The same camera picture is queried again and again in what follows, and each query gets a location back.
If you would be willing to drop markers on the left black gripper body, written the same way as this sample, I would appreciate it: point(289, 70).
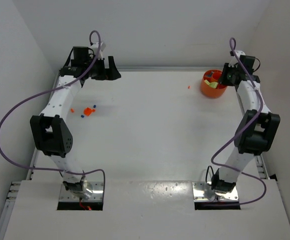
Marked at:
point(104, 69)

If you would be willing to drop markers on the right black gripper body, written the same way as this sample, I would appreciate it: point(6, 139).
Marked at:
point(225, 75)

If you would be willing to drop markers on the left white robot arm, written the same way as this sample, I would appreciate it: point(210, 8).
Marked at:
point(50, 133)

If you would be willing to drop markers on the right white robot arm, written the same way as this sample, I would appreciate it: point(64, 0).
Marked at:
point(257, 129)

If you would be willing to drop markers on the orange round divided container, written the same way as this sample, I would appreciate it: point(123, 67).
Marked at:
point(208, 91)

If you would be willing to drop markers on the orange lego piece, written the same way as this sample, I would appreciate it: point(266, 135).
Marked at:
point(88, 111)

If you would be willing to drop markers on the white front cover board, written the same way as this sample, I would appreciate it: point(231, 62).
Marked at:
point(143, 211)

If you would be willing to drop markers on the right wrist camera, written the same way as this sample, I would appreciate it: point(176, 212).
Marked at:
point(235, 56)

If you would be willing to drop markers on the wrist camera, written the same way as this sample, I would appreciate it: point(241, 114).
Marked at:
point(235, 56)
point(97, 49)

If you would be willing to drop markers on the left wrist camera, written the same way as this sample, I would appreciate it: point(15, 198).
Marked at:
point(97, 49)

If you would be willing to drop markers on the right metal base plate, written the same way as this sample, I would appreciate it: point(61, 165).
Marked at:
point(203, 193)

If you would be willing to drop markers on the metal base plate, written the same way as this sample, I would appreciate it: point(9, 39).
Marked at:
point(92, 191)
point(203, 193)

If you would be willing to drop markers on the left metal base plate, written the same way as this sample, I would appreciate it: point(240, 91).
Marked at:
point(92, 191)

